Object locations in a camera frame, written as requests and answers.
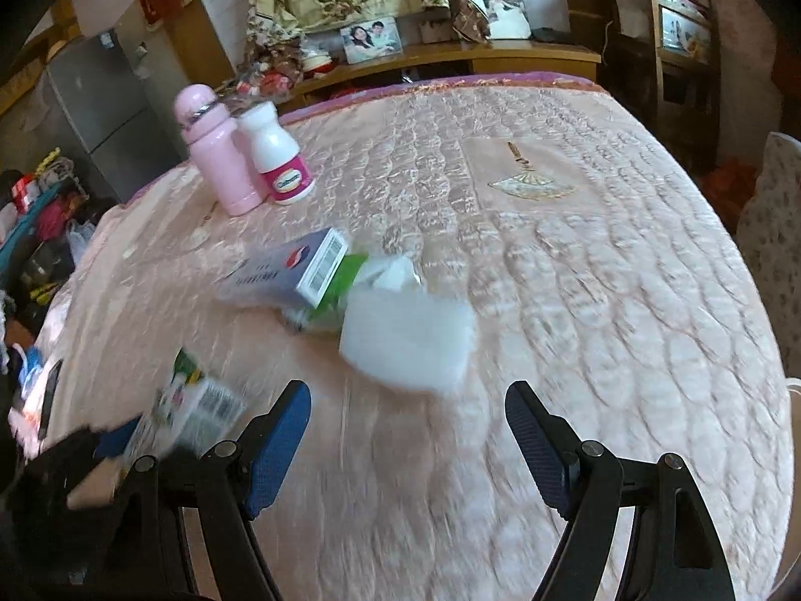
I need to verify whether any white blue medicine box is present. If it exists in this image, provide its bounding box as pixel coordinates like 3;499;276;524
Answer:
216;228;349;310

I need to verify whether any white pill bottle magenta label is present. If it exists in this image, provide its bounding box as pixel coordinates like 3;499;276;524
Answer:
238;102;315;205

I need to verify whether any wooden shelf rack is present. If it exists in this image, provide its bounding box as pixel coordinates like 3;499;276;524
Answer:
601;0;721;168

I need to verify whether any pink thermos bottle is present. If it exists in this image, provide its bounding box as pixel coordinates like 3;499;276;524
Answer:
174;84;266;217

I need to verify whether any white green milk carton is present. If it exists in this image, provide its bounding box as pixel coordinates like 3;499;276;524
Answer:
124;349;247;467

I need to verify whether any framed couple photo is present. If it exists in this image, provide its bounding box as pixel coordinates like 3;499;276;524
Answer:
339;18;403;65

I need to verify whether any white foam block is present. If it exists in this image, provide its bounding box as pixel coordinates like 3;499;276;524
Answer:
339;290;475;395

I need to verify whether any grey refrigerator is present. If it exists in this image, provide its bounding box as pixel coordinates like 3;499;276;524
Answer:
45;29;181;202

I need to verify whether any white green tissue pack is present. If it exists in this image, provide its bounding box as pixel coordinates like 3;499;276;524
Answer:
281;254;425;334

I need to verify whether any white framed wedding photo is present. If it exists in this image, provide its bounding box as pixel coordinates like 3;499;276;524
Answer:
470;0;532;41

